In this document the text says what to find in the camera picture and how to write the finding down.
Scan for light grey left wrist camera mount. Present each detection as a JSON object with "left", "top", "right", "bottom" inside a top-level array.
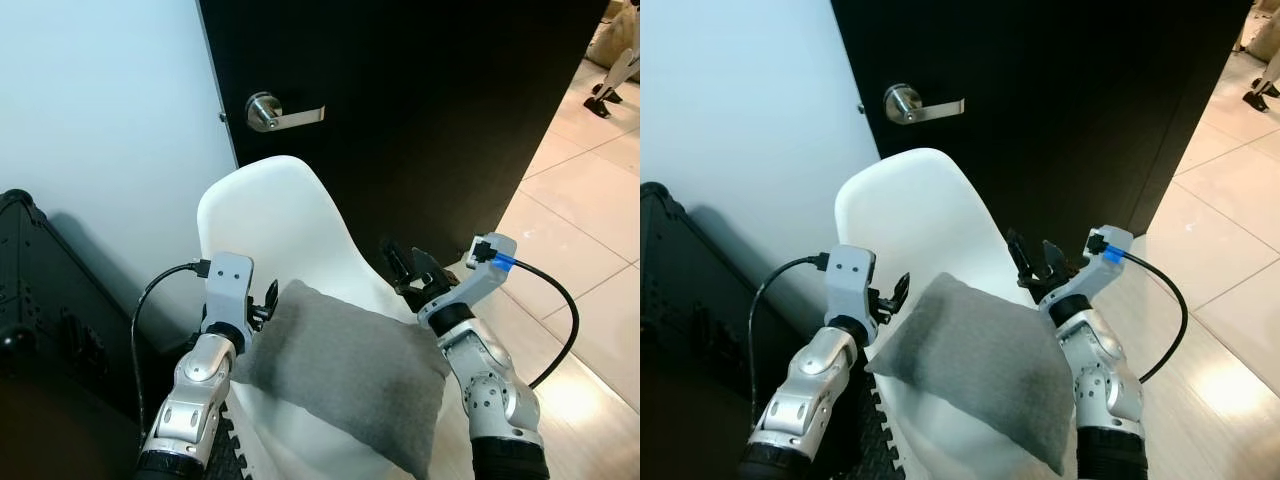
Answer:
[
  {"left": 203, "top": 253, "right": 255, "bottom": 331},
  {"left": 824, "top": 245, "right": 879, "bottom": 326}
]

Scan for beige bag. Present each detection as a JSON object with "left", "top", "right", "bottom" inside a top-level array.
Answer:
[
  {"left": 585, "top": 0, "right": 641, "bottom": 66},
  {"left": 1235, "top": 0, "right": 1280, "bottom": 56}
]

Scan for black hard case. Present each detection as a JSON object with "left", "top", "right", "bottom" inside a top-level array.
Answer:
[
  {"left": 0, "top": 188, "right": 166, "bottom": 480},
  {"left": 640, "top": 182, "right": 801, "bottom": 480}
]

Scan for light grey right wrist camera mount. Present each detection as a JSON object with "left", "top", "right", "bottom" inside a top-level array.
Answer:
[
  {"left": 1040, "top": 226, "right": 1136, "bottom": 306},
  {"left": 420, "top": 232, "right": 519, "bottom": 326}
]

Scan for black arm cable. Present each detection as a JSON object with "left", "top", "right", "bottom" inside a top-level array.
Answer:
[
  {"left": 1115, "top": 248, "right": 1189, "bottom": 386},
  {"left": 492, "top": 255, "right": 581, "bottom": 391},
  {"left": 130, "top": 260, "right": 211, "bottom": 441},
  {"left": 748, "top": 254, "right": 831, "bottom": 421}
]

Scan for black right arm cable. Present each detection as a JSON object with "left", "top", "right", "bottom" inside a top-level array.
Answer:
[
  {"left": 1115, "top": 248, "right": 1189, "bottom": 386},
  {"left": 492, "top": 255, "right": 581, "bottom": 391}
]

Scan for plain grey pillow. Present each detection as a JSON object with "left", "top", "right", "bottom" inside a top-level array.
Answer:
[
  {"left": 232, "top": 279, "right": 453, "bottom": 479},
  {"left": 865, "top": 272, "right": 1079, "bottom": 476}
]

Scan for black stand foot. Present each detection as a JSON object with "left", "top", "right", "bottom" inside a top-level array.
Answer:
[
  {"left": 585, "top": 48, "right": 641, "bottom": 119},
  {"left": 1243, "top": 75, "right": 1280, "bottom": 113}
]

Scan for black door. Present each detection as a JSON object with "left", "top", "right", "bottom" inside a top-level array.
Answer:
[
  {"left": 830, "top": 0, "right": 1251, "bottom": 263},
  {"left": 197, "top": 0, "right": 611, "bottom": 269}
]

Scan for silver lever door handle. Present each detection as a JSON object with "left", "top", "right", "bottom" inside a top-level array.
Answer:
[
  {"left": 246, "top": 91, "right": 326, "bottom": 133},
  {"left": 884, "top": 84, "right": 966, "bottom": 126}
]

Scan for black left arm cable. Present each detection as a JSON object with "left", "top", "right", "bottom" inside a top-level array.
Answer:
[
  {"left": 130, "top": 260, "right": 211, "bottom": 441},
  {"left": 748, "top": 254, "right": 831, "bottom": 421}
]

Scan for white plastic shell chair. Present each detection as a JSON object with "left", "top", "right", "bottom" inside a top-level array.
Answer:
[
  {"left": 834, "top": 148, "right": 1111, "bottom": 480},
  {"left": 196, "top": 155, "right": 481, "bottom": 480}
]

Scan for black foam puzzle mat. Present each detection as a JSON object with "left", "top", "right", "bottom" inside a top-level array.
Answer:
[
  {"left": 205, "top": 400, "right": 251, "bottom": 480},
  {"left": 850, "top": 375, "right": 906, "bottom": 480}
]

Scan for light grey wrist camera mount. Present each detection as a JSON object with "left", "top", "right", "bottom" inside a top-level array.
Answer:
[
  {"left": 203, "top": 253, "right": 255, "bottom": 331},
  {"left": 420, "top": 232, "right": 519, "bottom": 326},
  {"left": 824, "top": 245, "right": 879, "bottom": 326},
  {"left": 1040, "top": 226, "right": 1136, "bottom": 306}
]

